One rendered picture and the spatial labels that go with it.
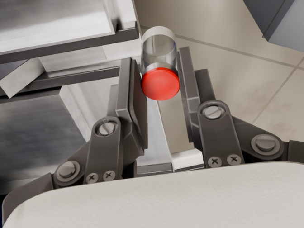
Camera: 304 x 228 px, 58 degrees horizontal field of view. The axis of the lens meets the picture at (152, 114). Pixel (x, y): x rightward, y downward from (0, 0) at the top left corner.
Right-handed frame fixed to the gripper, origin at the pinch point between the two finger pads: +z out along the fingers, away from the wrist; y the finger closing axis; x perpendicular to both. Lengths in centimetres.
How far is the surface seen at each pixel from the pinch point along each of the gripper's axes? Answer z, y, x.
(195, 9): 114, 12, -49
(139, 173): 23.9, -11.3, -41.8
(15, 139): 26, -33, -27
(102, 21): 25.7, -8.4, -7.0
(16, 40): 25.0, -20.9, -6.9
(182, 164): 33, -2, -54
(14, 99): 23.1, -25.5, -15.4
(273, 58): 113, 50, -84
